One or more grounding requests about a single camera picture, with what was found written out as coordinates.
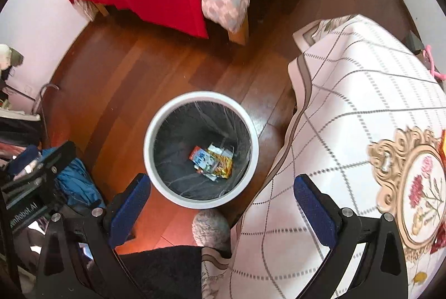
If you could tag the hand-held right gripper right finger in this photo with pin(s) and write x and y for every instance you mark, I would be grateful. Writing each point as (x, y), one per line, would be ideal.
(313, 212)

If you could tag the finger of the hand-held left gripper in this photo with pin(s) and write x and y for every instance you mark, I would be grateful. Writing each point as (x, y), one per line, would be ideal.
(57, 159)

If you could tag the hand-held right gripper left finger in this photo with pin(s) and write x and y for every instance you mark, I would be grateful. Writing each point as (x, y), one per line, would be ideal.
(129, 210)

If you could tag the white trash bin black liner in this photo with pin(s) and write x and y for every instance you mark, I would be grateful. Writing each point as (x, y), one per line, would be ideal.
(202, 149)

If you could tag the blue cloth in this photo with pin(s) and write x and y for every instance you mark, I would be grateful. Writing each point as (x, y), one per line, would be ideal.
(79, 184)

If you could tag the dark clothes pile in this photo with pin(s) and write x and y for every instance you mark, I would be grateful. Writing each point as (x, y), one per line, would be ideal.
(17, 135)

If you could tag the metal walking cane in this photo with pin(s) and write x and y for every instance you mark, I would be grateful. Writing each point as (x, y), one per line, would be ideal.
(44, 100)

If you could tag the person's black trouser leg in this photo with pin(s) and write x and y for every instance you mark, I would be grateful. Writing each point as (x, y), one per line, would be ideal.
(156, 271)

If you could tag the white grid tablecloth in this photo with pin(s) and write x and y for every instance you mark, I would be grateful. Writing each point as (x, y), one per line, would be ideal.
(352, 152)

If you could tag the grey fuzzy slipper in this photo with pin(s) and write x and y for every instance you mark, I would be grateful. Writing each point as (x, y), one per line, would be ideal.
(210, 228)

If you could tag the blue and red snack packet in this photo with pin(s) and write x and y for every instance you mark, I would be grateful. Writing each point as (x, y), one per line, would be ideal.
(201, 157)

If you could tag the yellow snack wrapper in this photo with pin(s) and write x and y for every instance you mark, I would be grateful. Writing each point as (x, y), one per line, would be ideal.
(223, 164)

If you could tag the white crumpled wrapper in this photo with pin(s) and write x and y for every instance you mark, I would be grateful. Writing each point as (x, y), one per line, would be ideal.
(216, 148)

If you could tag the white plush toy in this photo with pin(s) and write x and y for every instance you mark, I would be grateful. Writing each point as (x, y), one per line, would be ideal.
(8, 56)

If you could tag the pink plastic hanger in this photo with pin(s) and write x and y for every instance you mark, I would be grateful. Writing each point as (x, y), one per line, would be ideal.
(434, 64)

